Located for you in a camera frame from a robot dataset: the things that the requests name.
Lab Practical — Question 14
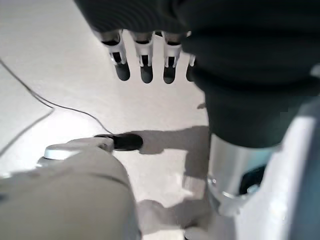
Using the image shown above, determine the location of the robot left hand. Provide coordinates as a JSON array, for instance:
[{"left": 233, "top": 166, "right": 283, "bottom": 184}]
[{"left": 73, "top": 0, "right": 320, "bottom": 218}]

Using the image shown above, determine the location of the black robot left foot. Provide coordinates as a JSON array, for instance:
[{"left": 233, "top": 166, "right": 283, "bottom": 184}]
[{"left": 93, "top": 133, "right": 144, "bottom": 151}]

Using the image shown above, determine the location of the silver robot left leg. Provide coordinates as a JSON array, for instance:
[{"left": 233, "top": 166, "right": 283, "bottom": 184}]
[{"left": 0, "top": 136, "right": 142, "bottom": 240}]

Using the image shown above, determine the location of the thin black cable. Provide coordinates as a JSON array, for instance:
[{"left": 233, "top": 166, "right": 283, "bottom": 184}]
[{"left": 0, "top": 57, "right": 115, "bottom": 138}]

